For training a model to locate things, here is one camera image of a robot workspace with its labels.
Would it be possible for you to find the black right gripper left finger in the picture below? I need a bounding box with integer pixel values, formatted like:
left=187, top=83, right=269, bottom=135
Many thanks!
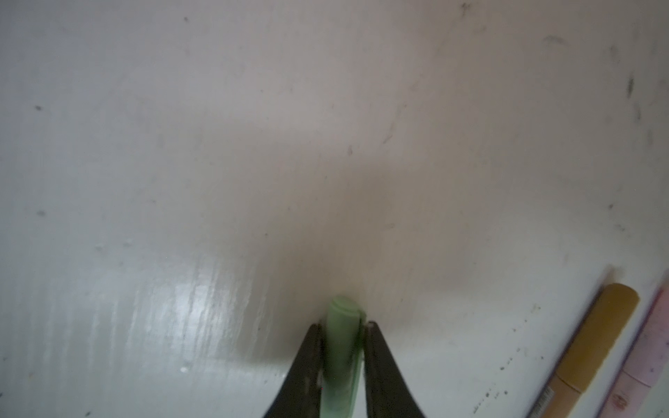
left=264, top=324, right=324, bottom=418

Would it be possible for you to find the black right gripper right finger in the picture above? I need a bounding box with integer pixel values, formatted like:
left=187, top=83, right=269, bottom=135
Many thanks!
left=362, top=322, right=425, bottom=418

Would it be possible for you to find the green pen cap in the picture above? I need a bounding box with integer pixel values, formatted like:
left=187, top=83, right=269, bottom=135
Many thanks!
left=320, top=296, right=366, bottom=417

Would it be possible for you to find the brown pen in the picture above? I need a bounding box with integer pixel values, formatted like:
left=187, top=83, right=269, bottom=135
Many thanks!
left=528, top=283, right=639, bottom=418

